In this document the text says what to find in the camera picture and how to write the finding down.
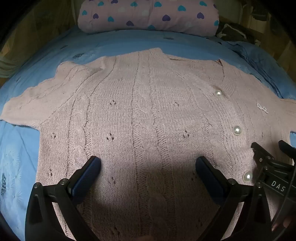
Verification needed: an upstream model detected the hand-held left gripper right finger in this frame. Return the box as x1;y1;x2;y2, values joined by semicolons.
195;156;274;241

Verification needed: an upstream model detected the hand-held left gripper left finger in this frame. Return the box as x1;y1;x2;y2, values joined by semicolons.
25;156;101;241

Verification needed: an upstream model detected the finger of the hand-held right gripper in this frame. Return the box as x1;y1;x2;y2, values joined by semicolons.
278;140;296;161
251;142;276;163

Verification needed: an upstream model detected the pink knit cardigan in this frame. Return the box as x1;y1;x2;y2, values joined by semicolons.
0;47;296;241

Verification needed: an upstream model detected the person's right hand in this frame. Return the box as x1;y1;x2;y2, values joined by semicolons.
271;217;293;232

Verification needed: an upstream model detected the blue bed sheet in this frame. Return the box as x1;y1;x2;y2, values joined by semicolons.
0;23;296;240

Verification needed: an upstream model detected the dark cloth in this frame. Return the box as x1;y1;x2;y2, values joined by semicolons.
216;23;263;44

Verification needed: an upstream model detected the grey-green cloth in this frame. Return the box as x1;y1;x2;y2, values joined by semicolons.
0;55;15;78

